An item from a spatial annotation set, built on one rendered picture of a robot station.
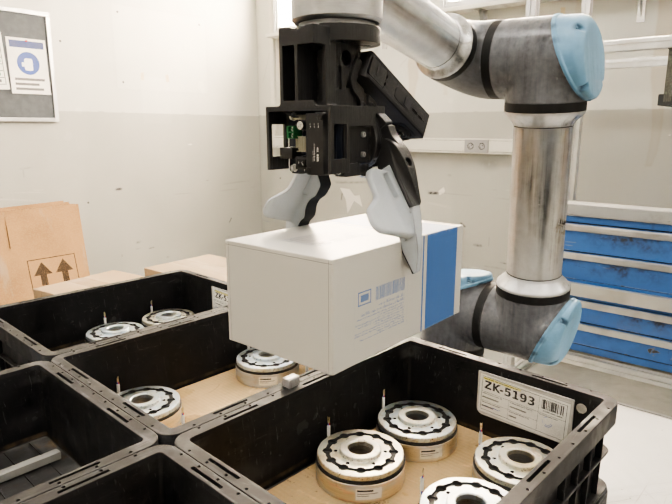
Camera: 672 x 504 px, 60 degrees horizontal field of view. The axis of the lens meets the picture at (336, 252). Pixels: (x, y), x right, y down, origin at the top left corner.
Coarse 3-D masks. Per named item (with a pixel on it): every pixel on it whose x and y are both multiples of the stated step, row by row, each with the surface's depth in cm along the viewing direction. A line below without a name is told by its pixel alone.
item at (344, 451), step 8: (352, 440) 69; (360, 440) 69; (368, 440) 69; (344, 448) 67; (376, 448) 67; (344, 456) 66; (352, 456) 65; (360, 456) 65; (368, 456) 65; (376, 456) 66
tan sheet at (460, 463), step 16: (464, 432) 77; (464, 448) 74; (416, 464) 70; (432, 464) 70; (448, 464) 70; (464, 464) 70; (288, 480) 67; (304, 480) 67; (416, 480) 67; (432, 480) 67; (288, 496) 64; (304, 496) 64; (320, 496) 64; (400, 496) 64; (416, 496) 64
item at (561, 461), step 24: (480, 360) 76; (312, 384) 69; (552, 384) 69; (240, 408) 63; (264, 408) 64; (600, 408) 63; (192, 432) 58; (576, 432) 58; (600, 432) 61; (192, 456) 54; (552, 456) 54; (576, 456) 56; (240, 480) 50; (528, 480) 51; (552, 480) 52
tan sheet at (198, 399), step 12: (228, 372) 96; (300, 372) 96; (192, 384) 92; (204, 384) 92; (216, 384) 92; (228, 384) 92; (240, 384) 92; (180, 396) 88; (192, 396) 88; (204, 396) 88; (216, 396) 88; (228, 396) 88; (240, 396) 88; (192, 408) 84; (204, 408) 84; (216, 408) 84
